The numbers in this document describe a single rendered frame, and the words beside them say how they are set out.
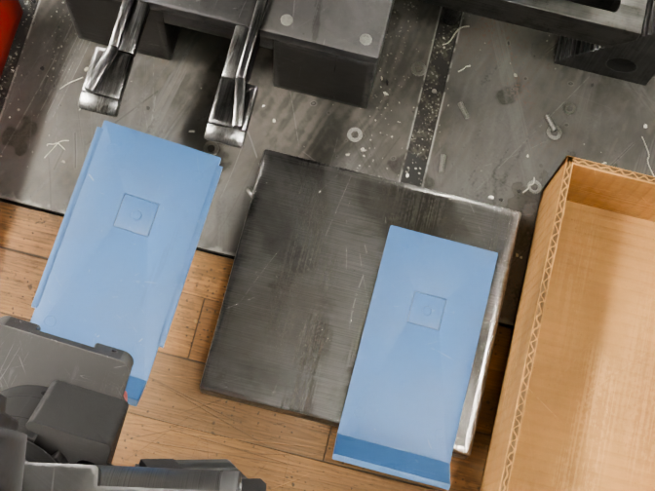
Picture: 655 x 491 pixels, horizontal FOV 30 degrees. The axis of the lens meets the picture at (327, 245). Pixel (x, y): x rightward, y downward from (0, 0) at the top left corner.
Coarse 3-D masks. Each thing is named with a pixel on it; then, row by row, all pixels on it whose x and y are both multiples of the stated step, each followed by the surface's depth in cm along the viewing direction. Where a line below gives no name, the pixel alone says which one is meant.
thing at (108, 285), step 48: (96, 144) 69; (144, 144) 70; (96, 192) 69; (144, 192) 69; (192, 192) 70; (96, 240) 68; (144, 240) 68; (48, 288) 67; (96, 288) 67; (144, 288) 68; (96, 336) 67; (144, 336) 67; (144, 384) 66
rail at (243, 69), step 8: (264, 0) 73; (256, 8) 73; (264, 8) 73; (256, 16) 73; (256, 24) 73; (248, 32) 73; (256, 32) 73; (248, 40) 73; (256, 40) 73; (248, 48) 73; (256, 48) 74; (248, 56) 72; (240, 64) 72; (248, 64) 72; (240, 72) 72; (248, 72) 73; (248, 80) 74
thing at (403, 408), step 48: (432, 240) 77; (384, 288) 76; (432, 288) 76; (480, 288) 76; (384, 336) 75; (432, 336) 75; (384, 384) 74; (432, 384) 75; (384, 432) 74; (432, 432) 74; (432, 480) 71
